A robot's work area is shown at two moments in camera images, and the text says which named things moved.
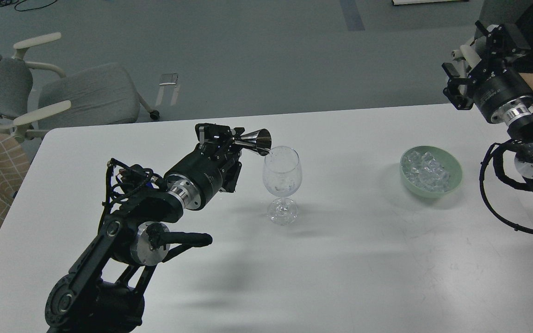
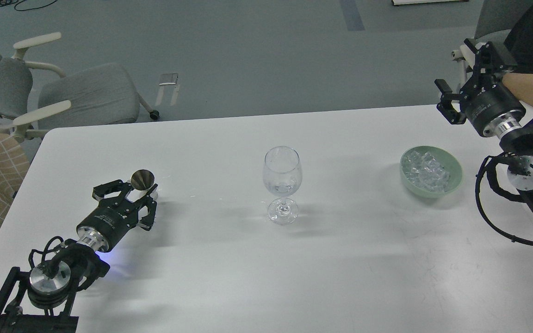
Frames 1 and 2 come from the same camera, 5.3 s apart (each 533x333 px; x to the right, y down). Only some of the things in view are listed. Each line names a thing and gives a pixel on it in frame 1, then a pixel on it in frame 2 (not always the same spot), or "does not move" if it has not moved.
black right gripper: x=500 y=94 → x=485 y=95
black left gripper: x=197 y=176 → x=116 y=217
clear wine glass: x=282 y=175 does not move
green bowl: x=430 y=171 does not move
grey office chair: x=9 y=95 does not move
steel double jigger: x=259 y=141 → x=142 y=181
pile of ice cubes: x=424 y=170 does not move
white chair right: x=492 y=12 does not move
